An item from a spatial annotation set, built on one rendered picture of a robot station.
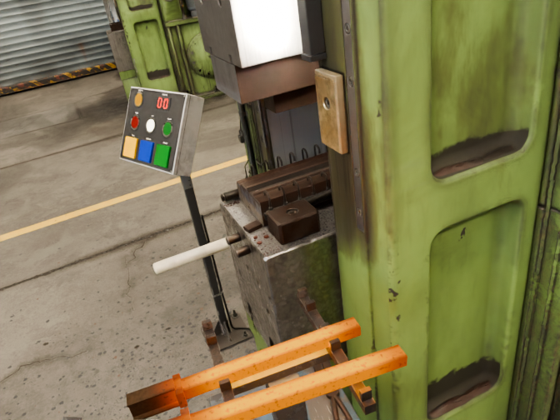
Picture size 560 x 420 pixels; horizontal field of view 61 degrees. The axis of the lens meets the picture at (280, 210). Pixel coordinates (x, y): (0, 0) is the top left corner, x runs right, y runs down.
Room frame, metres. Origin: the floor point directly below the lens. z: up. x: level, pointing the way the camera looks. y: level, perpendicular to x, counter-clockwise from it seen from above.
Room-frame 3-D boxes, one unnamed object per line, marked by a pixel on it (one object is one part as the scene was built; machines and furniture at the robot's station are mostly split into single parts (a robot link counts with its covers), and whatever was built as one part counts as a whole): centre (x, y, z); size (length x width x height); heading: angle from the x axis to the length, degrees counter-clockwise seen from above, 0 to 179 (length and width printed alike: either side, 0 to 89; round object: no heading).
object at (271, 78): (1.32, -0.11, 1.32); 0.42 x 0.20 x 0.10; 110
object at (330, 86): (0.99, -0.14, 1.27); 0.09 x 0.02 x 0.17; 20
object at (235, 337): (1.75, 0.35, 0.05); 0.22 x 0.22 x 0.09; 20
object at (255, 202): (1.32, -0.11, 0.96); 0.42 x 0.20 x 0.09; 110
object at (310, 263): (1.27, -0.14, 0.69); 0.56 x 0.38 x 0.45; 110
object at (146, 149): (1.66, 0.44, 1.01); 0.07 x 0.05 x 0.07; 45
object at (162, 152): (1.59, 0.37, 1.01); 0.07 x 0.05 x 0.07; 45
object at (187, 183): (1.74, 0.35, 0.54); 0.04 x 0.04 x 1.08; 20
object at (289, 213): (1.10, -0.03, 0.95); 0.12 x 0.08 x 0.06; 110
